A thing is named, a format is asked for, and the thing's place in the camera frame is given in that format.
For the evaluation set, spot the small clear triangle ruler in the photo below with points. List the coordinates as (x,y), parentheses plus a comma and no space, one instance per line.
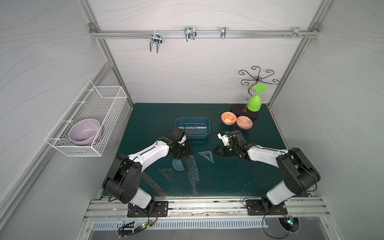
(167,173)

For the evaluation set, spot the dark straight stencil ruler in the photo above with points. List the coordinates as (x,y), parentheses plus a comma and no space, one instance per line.
(153,185)

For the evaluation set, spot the black metal cup stand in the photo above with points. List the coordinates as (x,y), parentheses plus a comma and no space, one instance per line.
(241,109)

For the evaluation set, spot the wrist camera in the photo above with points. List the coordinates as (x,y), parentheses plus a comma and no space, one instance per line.
(178,135)
(232,138)

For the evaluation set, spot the white wire basket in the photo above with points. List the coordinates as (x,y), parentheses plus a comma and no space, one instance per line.
(102,103)

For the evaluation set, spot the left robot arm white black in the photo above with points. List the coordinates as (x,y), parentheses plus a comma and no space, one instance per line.
(123,178)

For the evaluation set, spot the aluminium top rail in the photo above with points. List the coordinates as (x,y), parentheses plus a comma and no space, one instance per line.
(208,34)

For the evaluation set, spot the metal double hook left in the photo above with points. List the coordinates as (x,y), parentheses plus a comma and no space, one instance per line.
(156,40)

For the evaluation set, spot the metal hook right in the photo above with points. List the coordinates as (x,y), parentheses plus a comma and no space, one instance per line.
(296,34)

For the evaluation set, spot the metal double hook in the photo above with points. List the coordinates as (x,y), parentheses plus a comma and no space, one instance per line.
(190,33)
(156,40)

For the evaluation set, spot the clear stencil template ruler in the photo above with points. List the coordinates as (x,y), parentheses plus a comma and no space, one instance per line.
(193,173)

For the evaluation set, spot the blue plastic storage box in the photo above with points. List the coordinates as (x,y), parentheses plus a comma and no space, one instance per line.
(195,121)

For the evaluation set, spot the metal double hook centre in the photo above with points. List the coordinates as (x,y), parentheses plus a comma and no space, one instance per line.
(190,33)

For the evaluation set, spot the orange patterned bowl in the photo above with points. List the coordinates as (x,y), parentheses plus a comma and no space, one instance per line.
(228,118)
(244,122)

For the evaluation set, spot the metal single hook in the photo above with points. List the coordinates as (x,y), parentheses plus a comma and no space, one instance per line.
(223,32)

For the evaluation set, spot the purple bowl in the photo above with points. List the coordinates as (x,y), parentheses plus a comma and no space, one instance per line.
(84,132)

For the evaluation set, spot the long thin clear ruler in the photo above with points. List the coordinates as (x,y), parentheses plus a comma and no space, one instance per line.
(193,128)

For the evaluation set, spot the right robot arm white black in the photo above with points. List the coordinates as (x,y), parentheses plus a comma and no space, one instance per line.
(298,173)

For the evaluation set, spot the blue semicircle protractor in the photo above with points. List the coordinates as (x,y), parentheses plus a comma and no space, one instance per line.
(178,165)

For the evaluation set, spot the orange patterned bowl right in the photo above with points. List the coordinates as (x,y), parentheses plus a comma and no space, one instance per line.
(244,122)

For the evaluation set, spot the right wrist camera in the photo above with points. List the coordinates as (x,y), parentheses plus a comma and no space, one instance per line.
(232,138)

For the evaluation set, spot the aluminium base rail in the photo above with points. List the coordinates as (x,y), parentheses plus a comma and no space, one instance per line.
(207,208)

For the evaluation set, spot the green plastic goblet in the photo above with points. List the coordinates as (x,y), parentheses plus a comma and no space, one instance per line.
(255,102)

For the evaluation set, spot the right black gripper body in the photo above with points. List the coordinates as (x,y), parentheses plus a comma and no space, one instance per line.
(225,150)

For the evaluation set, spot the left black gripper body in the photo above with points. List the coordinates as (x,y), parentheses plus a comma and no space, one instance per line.
(183,148)

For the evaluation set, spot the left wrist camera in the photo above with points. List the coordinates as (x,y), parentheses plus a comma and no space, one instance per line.
(178,135)

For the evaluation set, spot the orange patterned bowl left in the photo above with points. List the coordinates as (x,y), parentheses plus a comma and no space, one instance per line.
(228,118)

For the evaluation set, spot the white slotted cable duct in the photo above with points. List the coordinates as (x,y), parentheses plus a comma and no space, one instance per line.
(184,224)

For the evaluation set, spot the green table mat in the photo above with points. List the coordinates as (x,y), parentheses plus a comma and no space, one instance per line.
(228,176)

